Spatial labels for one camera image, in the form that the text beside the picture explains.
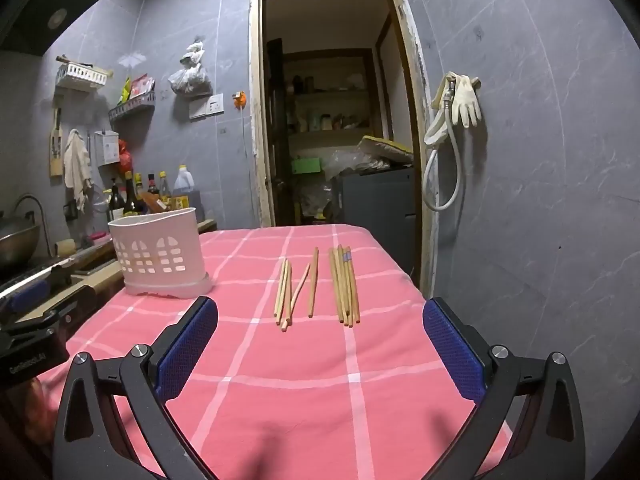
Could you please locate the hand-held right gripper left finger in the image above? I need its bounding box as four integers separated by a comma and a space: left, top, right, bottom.
52, 296, 219, 480

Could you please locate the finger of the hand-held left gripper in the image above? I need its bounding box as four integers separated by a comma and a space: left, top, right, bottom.
0, 280, 51, 316
0, 300, 78, 336

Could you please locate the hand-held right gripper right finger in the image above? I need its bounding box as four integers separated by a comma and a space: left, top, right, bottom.
422, 297, 587, 480

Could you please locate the white plastic utensil holder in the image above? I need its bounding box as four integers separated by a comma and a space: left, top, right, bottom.
108, 207, 215, 300

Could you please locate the bunch of wooden chopsticks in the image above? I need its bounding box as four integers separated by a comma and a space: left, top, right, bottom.
273, 244, 361, 333

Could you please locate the metal wok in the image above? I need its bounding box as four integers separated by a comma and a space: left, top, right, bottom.
0, 220, 42, 271

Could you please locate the curved metal faucet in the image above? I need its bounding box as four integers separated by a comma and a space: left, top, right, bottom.
12, 194, 53, 258

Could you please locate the beige kitchen counter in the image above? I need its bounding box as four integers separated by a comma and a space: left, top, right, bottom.
0, 219, 218, 331

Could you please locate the pink checked tablecloth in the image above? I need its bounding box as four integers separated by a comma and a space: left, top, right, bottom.
37, 224, 516, 480

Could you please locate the wooden knife holder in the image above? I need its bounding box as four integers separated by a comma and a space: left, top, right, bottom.
48, 107, 65, 178

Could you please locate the row of sauce bottles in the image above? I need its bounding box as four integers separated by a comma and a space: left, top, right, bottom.
106, 170, 173, 221

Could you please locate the white hanging towel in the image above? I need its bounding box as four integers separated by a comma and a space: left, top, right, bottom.
62, 129, 95, 213

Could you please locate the grey cabinet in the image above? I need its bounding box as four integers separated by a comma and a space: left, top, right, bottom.
336, 167, 418, 281

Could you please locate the clear oil jug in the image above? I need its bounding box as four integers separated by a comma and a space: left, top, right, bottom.
171, 164, 197, 210

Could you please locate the cushion with yellow trim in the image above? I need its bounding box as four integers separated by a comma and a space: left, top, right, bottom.
357, 135, 415, 163

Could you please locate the clear plastic sheeting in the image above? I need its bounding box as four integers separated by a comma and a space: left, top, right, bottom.
322, 152, 391, 178

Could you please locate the dark wooden door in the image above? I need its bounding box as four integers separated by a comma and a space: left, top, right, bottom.
265, 37, 291, 226

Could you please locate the red and white snack packet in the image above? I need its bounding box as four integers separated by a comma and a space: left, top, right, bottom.
130, 74, 155, 100

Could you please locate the wooden pantry shelf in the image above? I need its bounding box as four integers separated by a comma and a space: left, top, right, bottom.
282, 49, 381, 161

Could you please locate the clear plastic bag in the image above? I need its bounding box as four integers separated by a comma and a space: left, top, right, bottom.
167, 62, 213, 97

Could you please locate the black range hood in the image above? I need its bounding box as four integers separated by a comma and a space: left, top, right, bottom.
0, 0, 112, 56

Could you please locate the small white plastic bag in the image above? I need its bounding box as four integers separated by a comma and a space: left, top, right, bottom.
180, 39, 207, 68

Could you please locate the white wall box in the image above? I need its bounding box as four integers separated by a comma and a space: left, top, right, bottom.
94, 130, 121, 167

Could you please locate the white hose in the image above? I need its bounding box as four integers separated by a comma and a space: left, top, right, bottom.
421, 77, 463, 212

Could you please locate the grey wall rack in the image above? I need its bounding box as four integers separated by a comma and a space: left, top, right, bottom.
108, 91, 157, 123

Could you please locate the white wall rack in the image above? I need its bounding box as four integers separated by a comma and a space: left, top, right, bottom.
55, 57, 113, 92

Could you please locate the white wall socket panel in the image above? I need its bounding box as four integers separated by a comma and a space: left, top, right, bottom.
189, 93, 226, 121

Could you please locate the worn door frame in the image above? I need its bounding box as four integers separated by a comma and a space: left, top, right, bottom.
248, 0, 441, 298

